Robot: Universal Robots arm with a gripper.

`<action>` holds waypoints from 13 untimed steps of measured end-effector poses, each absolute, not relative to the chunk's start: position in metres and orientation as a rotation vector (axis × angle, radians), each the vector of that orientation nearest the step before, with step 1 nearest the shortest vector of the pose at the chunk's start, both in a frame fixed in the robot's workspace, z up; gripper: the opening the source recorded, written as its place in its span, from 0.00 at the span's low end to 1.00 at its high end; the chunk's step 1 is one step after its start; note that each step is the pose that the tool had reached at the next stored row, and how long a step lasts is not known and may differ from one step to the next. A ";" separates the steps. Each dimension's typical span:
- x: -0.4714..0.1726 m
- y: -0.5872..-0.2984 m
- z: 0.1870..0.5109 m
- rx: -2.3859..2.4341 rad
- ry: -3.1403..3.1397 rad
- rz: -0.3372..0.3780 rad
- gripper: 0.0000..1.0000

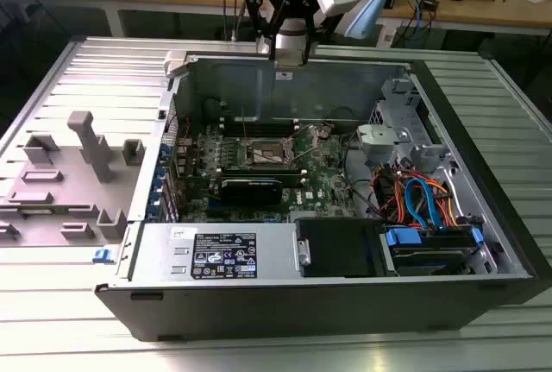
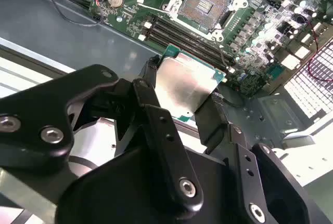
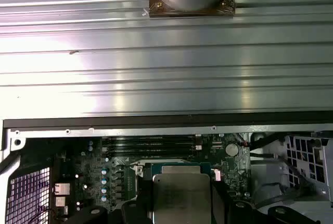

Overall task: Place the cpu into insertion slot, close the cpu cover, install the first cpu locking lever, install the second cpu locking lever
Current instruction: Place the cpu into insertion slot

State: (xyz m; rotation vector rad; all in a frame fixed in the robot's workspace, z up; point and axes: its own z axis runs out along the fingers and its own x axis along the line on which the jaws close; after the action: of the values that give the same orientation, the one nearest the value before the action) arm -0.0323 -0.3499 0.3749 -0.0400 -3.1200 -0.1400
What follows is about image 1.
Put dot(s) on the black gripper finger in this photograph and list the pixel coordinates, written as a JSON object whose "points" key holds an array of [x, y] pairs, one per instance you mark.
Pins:
{"points": [[328, 24], [259, 9]]}

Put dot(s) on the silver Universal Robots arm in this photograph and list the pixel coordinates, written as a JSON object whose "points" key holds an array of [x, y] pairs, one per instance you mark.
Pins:
{"points": [[366, 14]]}

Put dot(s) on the CPU socket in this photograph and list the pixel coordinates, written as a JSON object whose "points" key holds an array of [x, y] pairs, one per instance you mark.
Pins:
{"points": [[265, 147]]}

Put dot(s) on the black drive bay cover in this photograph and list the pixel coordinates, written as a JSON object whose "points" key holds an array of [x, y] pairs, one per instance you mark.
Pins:
{"points": [[336, 247]]}

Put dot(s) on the small black device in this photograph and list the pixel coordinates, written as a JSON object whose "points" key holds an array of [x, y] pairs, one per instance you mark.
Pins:
{"points": [[431, 4]]}

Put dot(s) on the round coin battery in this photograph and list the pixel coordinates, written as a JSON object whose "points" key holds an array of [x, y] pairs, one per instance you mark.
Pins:
{"points": [[326, 132]]}

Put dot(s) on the silver metal disk cage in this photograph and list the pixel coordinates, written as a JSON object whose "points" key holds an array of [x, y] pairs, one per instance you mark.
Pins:
{"points": [[401, 134]]}

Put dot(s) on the green motherboard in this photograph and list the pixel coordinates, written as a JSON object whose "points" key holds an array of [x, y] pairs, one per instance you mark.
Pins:
{"points": [[319, 182]]}

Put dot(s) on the black graphics card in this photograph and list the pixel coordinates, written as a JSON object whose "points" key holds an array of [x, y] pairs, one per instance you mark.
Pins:
{"points": [[252, 193]]}

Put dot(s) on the blue expansion card retainer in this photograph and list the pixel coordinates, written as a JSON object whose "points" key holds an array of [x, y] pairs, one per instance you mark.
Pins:
{"points": [[157, 185]]}

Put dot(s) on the silver metal latch plate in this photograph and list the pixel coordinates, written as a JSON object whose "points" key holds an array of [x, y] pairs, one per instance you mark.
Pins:
{"points": [[302, 251]]}

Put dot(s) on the grey plastic parts rack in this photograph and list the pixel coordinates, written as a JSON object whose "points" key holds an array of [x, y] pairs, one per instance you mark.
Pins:
{"points": [[77, 182]]}

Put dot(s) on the hard disk in blue carrier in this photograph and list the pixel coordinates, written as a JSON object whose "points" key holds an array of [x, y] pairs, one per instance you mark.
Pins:
{"points": [[427, 255]]}

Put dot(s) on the silver power supply unit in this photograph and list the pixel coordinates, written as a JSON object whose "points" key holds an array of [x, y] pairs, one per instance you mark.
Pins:
{"points": [[164, 251]]}

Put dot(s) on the blue plastic case latch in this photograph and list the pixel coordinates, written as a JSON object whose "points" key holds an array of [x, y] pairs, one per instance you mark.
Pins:
{"points": [[102, 255]]}

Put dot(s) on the black open PC case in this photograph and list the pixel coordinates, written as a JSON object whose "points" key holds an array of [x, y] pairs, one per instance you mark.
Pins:
{"points": [[302, 316]]}

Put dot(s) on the green RAM stick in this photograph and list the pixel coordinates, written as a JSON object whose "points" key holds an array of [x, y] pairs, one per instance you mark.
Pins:
{"points": [[39, 212]]}

